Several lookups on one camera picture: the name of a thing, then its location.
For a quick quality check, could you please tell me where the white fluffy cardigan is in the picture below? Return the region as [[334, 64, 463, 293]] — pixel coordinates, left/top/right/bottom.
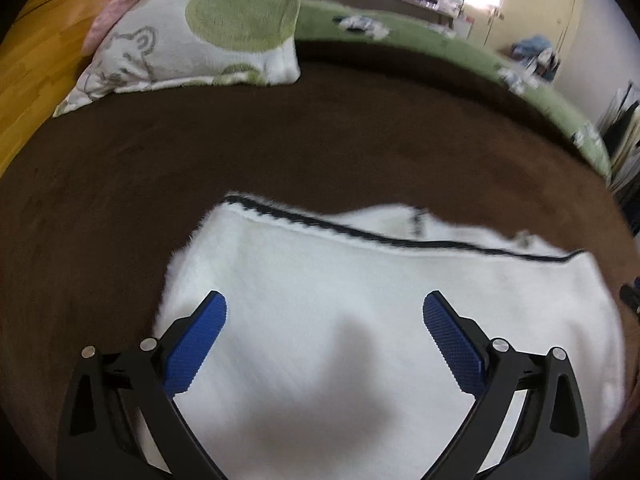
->
[[153, 195, 627, 479]]

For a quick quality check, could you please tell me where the hanging clothes rack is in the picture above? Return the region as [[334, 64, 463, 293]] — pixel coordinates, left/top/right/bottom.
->
[[598, 80, 639, 236]]

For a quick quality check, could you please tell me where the blue clothes pile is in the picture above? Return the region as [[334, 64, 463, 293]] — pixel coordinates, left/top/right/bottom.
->
[[510, 35, 561, 82]]

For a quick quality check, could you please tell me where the brown plush blanket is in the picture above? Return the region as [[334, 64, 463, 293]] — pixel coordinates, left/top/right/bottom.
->
[[1, 41, 639, 474]]

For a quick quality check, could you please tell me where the wooden headboard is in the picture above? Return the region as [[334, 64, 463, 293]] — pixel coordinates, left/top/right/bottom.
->
[[0, 0, 110, 170]]

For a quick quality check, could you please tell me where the pink pillow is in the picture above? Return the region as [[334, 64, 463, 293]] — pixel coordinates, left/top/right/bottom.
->
[[80, 0, 140, 56]]

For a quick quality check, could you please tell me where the green and white pillow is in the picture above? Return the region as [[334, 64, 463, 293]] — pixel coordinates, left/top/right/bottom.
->
[[54, 0, 300, 116]]

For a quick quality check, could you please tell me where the green cow-print blanket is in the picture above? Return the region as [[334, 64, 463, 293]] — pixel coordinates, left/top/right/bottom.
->
[[295, 0, 612, 180]]

